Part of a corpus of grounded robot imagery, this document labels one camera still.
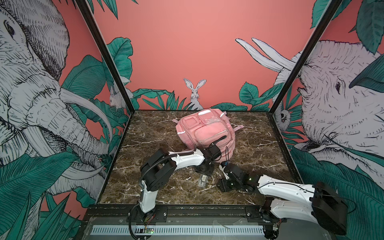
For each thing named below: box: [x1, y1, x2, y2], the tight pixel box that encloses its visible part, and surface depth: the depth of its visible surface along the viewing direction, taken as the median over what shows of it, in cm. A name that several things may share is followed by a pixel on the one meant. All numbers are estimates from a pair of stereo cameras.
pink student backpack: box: [172, 108, 245, 161], surface depth 102 cm
